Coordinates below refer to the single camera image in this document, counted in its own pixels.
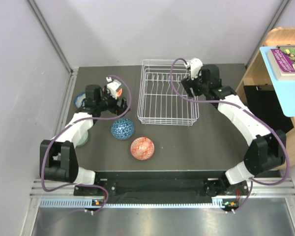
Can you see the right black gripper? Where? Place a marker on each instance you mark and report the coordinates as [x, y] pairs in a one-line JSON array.
[[189, 83]]

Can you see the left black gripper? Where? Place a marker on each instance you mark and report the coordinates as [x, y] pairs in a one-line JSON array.
[[118, 110]]

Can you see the red floral bowl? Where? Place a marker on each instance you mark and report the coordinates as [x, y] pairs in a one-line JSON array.
[[115, 91]]

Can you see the blue triangle pattern bowl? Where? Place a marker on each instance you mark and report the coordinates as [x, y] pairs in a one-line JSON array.
[[123, 128]]

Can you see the blue white floral bowl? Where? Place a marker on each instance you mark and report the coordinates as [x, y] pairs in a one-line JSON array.
[[79, 100]]

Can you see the white wire dish rack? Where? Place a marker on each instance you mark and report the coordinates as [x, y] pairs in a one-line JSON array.
[[158, 103]]

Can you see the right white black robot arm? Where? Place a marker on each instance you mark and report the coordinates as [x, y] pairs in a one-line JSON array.
[[265, 149]]

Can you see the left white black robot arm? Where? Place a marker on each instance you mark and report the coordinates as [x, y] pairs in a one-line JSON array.
[[58, 159]]

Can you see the red geometric pattern bowl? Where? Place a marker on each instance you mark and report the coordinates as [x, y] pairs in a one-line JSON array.
[[142, 148]]

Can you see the pale green bowl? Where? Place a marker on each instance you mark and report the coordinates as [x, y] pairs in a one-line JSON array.
[[83, 139]]

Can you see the wooden side cabinet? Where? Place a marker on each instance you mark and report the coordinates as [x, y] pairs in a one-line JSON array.
[[257, 92]]

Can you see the light blue shelf board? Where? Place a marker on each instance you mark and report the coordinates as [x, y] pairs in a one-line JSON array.
[[285, 90]]

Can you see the purple green book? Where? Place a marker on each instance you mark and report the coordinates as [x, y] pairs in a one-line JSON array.
[[282, 61]]

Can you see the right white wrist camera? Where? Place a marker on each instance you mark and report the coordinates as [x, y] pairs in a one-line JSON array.
[[194, 66]]

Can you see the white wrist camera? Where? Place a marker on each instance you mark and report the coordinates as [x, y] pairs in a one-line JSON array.
[[194, 66], [111, 81]]

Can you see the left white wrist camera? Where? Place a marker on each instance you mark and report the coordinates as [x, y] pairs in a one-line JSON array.
[[111, 81]]

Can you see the black mounting base rail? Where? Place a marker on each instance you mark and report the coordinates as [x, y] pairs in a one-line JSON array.
[[167, 187]]

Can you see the grey slotted cable duct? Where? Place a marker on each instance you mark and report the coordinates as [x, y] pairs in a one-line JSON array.
[[92, 204]]

